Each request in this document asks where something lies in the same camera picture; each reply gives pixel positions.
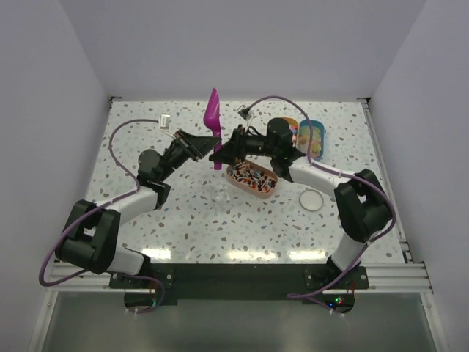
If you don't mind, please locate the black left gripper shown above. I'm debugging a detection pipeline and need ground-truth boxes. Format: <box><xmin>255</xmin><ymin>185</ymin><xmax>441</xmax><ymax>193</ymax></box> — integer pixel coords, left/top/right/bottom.
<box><xmin>158</xmin><ymin>129</ymin><xmax>221</xmax><ymax>183</ymax></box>

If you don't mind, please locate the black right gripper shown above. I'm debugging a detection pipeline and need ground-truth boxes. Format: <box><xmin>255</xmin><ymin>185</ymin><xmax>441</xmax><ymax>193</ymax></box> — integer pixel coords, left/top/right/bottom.
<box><xmin>210</xmin><ymin>125</ymin><xmax>277</xmax><ymax>166</ymax></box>

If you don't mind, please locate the magenta plastic scoop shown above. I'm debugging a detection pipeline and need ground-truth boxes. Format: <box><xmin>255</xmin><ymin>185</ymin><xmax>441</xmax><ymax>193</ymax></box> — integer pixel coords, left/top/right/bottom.
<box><xmin>203</xmin><ymin>88</ymin><xmax>221</xmax><ymax>152</ymax></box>

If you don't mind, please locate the pink tray of lollipops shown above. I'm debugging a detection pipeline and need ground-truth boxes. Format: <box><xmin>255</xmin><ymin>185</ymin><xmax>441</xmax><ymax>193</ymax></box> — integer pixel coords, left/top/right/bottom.
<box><xmin>226</xmin><ymin>160</ymin><xmax>278</xmax><ymax>199</ymax></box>

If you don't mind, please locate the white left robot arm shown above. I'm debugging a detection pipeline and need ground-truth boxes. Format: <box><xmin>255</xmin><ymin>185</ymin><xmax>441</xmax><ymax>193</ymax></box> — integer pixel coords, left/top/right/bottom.
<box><xmin>55</xmin><ymin>129</ymin><xmax>221</xmax><ymax>287</ymax></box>

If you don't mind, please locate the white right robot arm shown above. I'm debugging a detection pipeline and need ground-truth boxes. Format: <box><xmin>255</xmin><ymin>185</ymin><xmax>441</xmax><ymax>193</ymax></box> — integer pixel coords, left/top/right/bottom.
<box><xmin>209</xmin><ymin>118</ymin><xmax>396</xmax><ymax>288</ymax></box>

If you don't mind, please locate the tan tray of star candies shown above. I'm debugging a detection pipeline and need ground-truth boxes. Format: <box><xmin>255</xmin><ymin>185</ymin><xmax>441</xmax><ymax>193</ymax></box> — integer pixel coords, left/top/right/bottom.
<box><xmin>281</xmin><ymin>117</ymin><xmax>299</xmax><ymax>146</ymax></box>

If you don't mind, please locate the blue tray of wrapped candies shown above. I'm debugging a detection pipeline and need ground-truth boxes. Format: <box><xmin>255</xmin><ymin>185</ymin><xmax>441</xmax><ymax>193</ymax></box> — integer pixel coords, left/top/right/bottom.
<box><xmin>296</xmin><ymin>120</ymin><xmax>325</xmax><ymax>161</ymax></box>

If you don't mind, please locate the clear glass jar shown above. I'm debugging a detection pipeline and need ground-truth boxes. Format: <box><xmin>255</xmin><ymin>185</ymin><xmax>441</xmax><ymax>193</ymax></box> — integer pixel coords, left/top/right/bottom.
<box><xmin>210</xmin><ymin>183</ymin><xmax>235</xmax><ymax>213</ymax></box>

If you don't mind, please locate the round silver jar lid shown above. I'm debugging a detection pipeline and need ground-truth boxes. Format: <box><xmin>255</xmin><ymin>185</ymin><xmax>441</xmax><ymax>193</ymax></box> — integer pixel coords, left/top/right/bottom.
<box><xmin>299</xmin><ymin>189</ymin><xmax>324</xmax><ymax>212</ymax></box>

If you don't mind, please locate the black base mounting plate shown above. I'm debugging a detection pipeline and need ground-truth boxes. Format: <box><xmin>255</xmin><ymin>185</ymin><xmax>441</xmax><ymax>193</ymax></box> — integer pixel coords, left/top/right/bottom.
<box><xmin>109</xmin><ymin>263</ymin><xmax>370</xmax><ymax>312</ymax></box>

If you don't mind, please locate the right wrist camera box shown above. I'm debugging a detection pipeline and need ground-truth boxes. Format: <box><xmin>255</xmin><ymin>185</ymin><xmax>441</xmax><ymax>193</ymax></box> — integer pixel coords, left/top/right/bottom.
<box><xmin>237</xmin><ymin>105</ymin><xmax>252</xmax><ymax>121</ymax></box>

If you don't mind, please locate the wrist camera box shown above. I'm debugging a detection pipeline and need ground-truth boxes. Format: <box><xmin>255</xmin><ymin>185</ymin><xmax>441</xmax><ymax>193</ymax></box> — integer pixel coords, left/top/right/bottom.
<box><xmin>158</xmin><ymin>114</ymin><xmax>171</xmax><ymax>131</ymax></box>
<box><xmin>237</xmin><ymin>105</ymin><xmax>252</xmax><ymax>121</ymax></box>

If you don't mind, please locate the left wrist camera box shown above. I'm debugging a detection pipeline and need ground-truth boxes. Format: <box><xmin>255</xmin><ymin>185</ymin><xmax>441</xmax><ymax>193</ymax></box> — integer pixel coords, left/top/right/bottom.
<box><xmin>158</xmin><ymin>114</ymin><xmax>171</xmax><ymax>131</ymax></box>

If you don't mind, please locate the aluminium front frame rail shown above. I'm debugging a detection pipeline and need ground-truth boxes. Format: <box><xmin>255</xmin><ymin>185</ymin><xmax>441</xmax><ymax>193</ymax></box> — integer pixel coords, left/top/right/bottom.
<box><xmin>45</xmin><ymin>260</ymin><xmax>435</xmax><ymax>294</ymax></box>

